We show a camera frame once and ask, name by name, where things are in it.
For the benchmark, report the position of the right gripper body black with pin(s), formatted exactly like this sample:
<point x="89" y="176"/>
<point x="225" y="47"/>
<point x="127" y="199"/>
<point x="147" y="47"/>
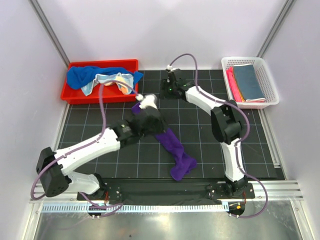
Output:
<point x="169" y="93"/>

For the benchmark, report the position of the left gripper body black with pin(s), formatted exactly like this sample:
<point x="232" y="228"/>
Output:
<point x="157" y="127"/>

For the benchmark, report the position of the purple towel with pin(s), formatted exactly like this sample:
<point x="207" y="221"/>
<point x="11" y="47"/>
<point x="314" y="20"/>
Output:
<point x="183" y="162"/>

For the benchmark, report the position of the pink microfiber towel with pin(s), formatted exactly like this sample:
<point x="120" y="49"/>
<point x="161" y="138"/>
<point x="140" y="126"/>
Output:
<point x="236" y="93"/>

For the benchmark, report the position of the yellow tiger print towel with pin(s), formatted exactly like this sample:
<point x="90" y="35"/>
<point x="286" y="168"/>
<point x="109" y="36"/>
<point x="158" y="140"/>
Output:
<point x="247" y="83"/>

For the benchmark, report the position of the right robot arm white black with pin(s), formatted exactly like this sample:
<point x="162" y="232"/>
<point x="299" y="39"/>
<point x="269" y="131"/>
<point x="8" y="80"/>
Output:
<point x="227" y="125"/>

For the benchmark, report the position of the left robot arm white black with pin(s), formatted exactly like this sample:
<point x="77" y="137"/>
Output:
<point x="56" y="170"/>

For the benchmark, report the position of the black grid cutting mat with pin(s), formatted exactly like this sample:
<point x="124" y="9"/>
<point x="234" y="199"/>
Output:
<point x="191" y="125"/>

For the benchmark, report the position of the light blue white towel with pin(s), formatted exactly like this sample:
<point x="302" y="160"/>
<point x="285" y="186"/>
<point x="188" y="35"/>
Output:
<point x="124" y="82"/>

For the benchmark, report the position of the white perforated plastic basket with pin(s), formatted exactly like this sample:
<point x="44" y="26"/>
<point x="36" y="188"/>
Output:
<point x="264" y="78"/>

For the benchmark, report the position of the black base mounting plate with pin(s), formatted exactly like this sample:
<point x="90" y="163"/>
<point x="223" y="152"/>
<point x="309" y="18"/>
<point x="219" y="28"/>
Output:
<point x="115" y="189"/>

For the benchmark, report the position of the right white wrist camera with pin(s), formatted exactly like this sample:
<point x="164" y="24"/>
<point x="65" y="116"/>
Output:
<point x="169" y="68"/>

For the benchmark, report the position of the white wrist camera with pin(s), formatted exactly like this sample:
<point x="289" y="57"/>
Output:
<point x="169" y="68"/>
<point x="149" y="100"/>

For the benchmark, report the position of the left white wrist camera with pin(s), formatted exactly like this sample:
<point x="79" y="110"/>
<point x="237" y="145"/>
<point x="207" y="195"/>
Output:
<point x="149" y="100"/>

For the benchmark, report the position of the white slotted cable duct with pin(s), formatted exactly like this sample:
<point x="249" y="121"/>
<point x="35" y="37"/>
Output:
<point x="88" y="208"/>

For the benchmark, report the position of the right aluminium corner post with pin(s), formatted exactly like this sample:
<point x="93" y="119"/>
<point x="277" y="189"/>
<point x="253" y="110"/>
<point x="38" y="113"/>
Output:
<point x="280" y="19"/>

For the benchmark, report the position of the aluminium corner post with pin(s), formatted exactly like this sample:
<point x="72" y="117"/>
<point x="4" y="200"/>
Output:
<point x="280" y="19"/>
<point x="49" y="30"/>

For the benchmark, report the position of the aluminium front rail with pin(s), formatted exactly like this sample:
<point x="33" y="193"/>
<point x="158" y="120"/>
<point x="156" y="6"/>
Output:
<point x="273" y="190"/>

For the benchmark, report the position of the left aluminium corner post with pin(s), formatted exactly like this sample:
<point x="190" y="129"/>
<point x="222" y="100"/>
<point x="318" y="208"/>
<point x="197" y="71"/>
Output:
<point x="49" y="30"/>

